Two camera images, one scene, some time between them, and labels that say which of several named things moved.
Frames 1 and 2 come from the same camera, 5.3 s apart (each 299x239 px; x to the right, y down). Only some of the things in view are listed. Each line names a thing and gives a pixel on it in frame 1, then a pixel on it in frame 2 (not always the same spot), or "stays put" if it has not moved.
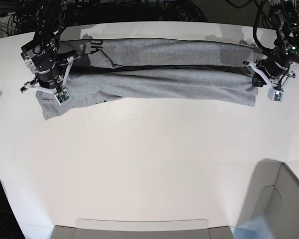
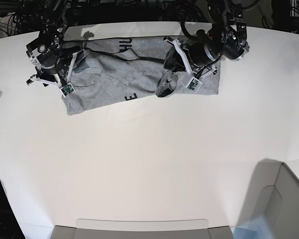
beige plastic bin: [124, 229] stays put
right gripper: [275, 71] → [197, 57]
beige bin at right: [276, 195] stays put
